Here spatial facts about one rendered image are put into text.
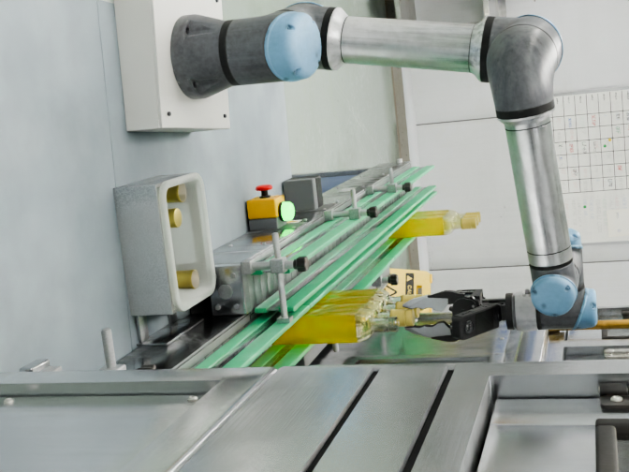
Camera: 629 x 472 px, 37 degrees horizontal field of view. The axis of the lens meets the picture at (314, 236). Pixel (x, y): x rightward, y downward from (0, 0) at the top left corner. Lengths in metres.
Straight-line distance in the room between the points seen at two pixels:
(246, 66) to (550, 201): 0.56
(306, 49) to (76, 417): 0.98
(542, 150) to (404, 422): 0.97
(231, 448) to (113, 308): 0.94
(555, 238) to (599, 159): 5.99
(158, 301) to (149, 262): 0.07
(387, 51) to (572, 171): 5.95
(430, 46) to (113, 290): 0.69
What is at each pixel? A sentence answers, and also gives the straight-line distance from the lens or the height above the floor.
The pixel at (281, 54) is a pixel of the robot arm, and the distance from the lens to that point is 1.63.
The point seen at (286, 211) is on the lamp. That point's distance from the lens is 2.15.
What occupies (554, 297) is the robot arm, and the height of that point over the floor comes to 1.44.
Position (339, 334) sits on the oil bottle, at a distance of 1.83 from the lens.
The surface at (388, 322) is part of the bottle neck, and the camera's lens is 1.82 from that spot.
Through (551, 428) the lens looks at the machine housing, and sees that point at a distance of 0.72.
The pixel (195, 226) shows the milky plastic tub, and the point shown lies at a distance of 1.74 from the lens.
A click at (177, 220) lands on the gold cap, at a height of 0.81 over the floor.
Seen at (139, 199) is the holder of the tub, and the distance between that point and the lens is 1.60.
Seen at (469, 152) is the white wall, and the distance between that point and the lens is 7.68.
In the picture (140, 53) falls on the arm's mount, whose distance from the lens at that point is 1.67.
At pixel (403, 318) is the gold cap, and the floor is 1.15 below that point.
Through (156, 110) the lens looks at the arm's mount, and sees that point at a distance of 1.65.
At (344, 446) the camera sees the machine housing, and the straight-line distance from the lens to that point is 0.66.
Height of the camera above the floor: 1.52
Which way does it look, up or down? 17 degrees down
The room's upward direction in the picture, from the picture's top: 86 degrees clockwise
